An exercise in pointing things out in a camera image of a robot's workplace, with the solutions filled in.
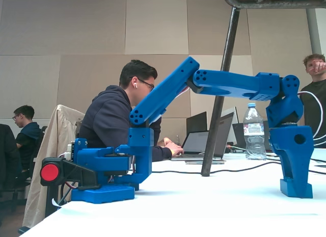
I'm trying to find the blue toy brick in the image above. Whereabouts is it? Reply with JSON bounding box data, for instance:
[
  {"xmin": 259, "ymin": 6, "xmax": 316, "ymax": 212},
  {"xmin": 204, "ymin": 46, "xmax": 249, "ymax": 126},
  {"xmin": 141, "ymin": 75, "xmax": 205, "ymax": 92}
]
[{"xmin": 280, "ymin": 179, "xmax": 313, "ymax": 199}]

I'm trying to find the hand of curly-haired person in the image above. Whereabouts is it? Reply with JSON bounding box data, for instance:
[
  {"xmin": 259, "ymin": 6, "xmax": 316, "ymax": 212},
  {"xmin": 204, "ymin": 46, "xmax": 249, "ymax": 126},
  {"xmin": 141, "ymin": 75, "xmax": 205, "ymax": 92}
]
[{"xmin": 313, "ymin": 60, "xmax": 326, "ymax": 74}]

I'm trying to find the right hand of hoodie person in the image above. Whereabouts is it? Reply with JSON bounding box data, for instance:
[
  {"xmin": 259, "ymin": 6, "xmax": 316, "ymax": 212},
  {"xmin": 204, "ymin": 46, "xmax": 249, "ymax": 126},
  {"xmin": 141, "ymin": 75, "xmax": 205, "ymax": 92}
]
[{"xmin": 162, "ymin": 137, "xmax": 185, "ymax": 156}]

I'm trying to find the clear plastic water bottle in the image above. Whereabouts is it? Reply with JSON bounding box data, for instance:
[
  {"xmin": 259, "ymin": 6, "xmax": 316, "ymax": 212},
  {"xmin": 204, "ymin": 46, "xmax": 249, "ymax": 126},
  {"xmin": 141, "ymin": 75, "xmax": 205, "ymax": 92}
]
[{"xmin": 242, "ymin": 102, "xmax": 267, "ymax": 161}]

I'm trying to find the curly-haired standing person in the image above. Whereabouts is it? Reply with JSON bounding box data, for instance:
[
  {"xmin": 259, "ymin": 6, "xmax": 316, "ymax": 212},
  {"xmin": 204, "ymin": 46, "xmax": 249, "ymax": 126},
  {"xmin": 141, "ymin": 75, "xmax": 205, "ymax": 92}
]
[{"xmin": 299, "ymin": 53, "xmax": 326, "ymax": 146}]

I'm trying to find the wide black laptop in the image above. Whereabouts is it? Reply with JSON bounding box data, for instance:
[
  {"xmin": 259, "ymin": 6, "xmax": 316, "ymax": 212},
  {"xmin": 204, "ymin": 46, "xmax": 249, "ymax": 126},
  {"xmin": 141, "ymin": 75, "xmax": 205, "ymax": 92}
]
[{"xmin": 232, "ymin": 120, "xmax": 273, "ymax": 152}]

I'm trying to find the silver laptop lid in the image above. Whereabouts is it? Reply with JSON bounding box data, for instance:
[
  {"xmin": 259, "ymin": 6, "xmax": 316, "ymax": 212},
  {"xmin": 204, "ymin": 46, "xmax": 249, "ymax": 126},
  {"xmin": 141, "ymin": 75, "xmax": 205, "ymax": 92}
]
[{"xmin": 221, "ymin": 106, "xmax": 240, "ymax": 146}]

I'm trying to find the silver open laptop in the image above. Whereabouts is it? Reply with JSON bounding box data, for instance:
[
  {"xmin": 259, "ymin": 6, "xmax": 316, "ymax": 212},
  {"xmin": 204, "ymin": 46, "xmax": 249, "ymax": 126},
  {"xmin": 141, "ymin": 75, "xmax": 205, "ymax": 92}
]
[{"xmin": 170, "ymin": 112, "xmax": 235, "ymax": 164}]

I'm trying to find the small black laptop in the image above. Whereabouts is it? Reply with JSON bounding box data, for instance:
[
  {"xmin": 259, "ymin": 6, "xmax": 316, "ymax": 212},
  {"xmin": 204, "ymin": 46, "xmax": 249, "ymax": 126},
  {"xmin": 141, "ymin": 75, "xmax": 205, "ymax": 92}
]
[{"xmin": 186, "ymin": 111, "xmax": 208, "ymax": 134}]

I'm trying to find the grey metal stand leg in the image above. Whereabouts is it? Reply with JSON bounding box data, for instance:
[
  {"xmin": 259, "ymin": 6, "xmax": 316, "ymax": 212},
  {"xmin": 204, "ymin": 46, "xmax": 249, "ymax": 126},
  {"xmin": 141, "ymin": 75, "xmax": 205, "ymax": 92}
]
[{"xmin": 305, "ymin": 8, "xmax": 322, "ymax": 56}]

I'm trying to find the dark metal stand leg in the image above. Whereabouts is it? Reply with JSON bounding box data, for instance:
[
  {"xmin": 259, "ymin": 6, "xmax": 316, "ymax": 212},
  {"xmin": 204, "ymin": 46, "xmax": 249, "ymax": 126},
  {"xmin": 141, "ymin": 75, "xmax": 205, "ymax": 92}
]
[{"xmin": 200, "ymin": 6, "xmax": 240, "ymax": 177}]

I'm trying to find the person in navy hoodie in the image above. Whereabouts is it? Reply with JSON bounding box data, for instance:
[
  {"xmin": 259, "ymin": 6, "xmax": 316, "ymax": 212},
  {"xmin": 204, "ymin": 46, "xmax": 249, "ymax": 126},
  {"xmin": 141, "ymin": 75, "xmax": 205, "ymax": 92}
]
[{"xmin": 78, "ymin": 60, "xmax": 179, "ymax": 163}]

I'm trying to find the motor controller board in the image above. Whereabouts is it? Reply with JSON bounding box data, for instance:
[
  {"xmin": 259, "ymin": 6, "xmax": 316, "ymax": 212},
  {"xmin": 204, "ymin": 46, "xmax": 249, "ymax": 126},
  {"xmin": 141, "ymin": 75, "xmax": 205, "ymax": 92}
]
[{"xmin": 66, "ymin": 141, "xmax": 77, "ymax": 161}]

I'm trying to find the black clamp with red knob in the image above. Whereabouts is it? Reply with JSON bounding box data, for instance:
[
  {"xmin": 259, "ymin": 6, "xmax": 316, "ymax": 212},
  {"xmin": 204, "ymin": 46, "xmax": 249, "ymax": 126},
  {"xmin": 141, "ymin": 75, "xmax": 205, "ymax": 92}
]
[{"xmin": 40, "ymin": 157, "xmax": 101, "ymax": 219}]

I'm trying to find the beige jacket on chair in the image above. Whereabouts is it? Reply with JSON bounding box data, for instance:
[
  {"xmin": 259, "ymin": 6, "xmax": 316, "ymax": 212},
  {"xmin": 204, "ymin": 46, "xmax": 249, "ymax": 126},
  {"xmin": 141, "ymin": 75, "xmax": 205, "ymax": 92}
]
[{"xmin": 22, "ymin": 104, "xmax": 86, "ymax": 229}]

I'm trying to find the seated person with glasses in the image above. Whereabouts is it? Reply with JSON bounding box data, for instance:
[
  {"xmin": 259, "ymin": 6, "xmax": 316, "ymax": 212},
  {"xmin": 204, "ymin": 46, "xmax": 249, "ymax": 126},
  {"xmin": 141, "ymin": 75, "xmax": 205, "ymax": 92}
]
[{"xmin": 12, "ymin": 105, "xmax": 43, "ymax": 171}]

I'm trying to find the red white servo cable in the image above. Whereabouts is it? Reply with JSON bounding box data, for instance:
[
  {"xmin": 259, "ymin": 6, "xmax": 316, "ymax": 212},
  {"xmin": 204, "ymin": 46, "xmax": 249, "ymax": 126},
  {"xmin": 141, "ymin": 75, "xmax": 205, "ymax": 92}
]
[{"xmin": 298, "ymin": 91, "xmax": 326, "ymax": 147}]

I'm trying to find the black cable on table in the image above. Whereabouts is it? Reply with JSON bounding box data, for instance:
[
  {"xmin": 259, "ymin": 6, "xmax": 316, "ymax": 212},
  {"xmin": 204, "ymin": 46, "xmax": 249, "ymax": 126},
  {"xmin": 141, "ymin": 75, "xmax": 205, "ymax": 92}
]
[{"xmin": 151, "ymin": 159, "xmax": 326, "ymax": 175}]

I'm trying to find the metal stand frame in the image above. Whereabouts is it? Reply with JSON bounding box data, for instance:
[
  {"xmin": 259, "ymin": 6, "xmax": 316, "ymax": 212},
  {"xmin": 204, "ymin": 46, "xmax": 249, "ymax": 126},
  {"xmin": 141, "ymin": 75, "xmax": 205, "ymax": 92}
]
[{"xmin": 223, "ymin": 0, "xmax": 326, "ymax": 10}]

